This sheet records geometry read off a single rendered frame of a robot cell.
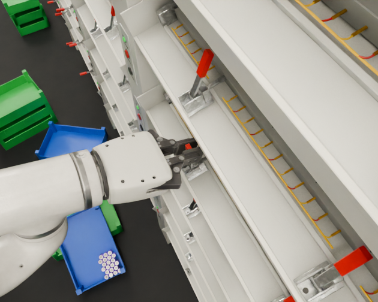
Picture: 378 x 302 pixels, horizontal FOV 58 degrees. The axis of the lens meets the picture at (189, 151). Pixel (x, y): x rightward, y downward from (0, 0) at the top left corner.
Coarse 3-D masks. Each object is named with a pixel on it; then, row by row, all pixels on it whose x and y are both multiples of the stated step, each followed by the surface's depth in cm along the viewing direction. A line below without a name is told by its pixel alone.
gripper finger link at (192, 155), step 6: (186, 150) 54; (192, 150) 55; (198, 150) 55; (186, 156) 55; (192, 156) 55; (198, 156) 55; (186, 162) 55; (192, 162) 56; (174, 168) 53; (180, 168) 53
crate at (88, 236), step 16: (96, 208) 139; (80, 224) 144; (96, 224) 145; (64, 240) 141; (80, 240) 142; (96, 240) 143; (112, 240) 140; (64, 256) 135; (80, 256) 141; (96, 256) 142; (80, 272) 140; (96, 272) 141; (80, 288) 132
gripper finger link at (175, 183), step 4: (172, 172) 53; (172, 176) 53; (176, 176) 52; (180, 176) 52; (168, 180) 51; (172, 180) 51; (176, 180) 52; (180, 180) 52; (164, 184) 51; (168, 184) 51; (172, 184) 51; (176, 184) 51; (180, 184) 51; (152, 188) 51; (156, 188) 51; (160, 188) 51; (164, 188) 51; (168, 188) 52; (172, 188) 52; (176, 188) 52
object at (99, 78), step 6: (96, 78) 150; (102, 78) 152; (102, 84) 153; (108, 90) 151; (108, 96) 149; (114, 102) 147; (114, 108) 143; (120, 114) 143; (120, 120) 142; (126, 126) 140; (126, 132) 138
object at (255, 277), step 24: (144, 96) 68; (168, 96) 68; (168, 120) 69; (192, 192) 61; (216, 192) 60; (216, 216) 58; (240, 240) 56; (240, 264) 54; (264, 264) 53; (264, 288) 52
